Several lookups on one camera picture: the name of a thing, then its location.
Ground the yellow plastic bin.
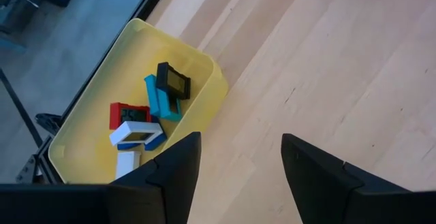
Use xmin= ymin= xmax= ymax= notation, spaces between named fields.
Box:
xmin=47 ymin=18 xmax=230 ymax=185

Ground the black digital clock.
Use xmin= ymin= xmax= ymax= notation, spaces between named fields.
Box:
xmin=155 ymin=61 xmax=191 ymax=101

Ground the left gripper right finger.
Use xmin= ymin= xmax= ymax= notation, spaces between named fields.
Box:
xmin=280 ymin=133 xmax=411 ymax=224

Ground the red digital clock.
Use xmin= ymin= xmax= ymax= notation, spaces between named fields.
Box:
xmin=108 ymin=101 xmax=153 ymax=131

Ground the teal digital clock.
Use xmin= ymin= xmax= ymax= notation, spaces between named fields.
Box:
xmin=155 ymin=87 xmax=184 ymax=123
xmin=143 ymin=74 xmax=161 ymax=118

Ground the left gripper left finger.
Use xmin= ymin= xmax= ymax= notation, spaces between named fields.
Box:
xmin=109 ymin=131 xmax=202 ymax=224

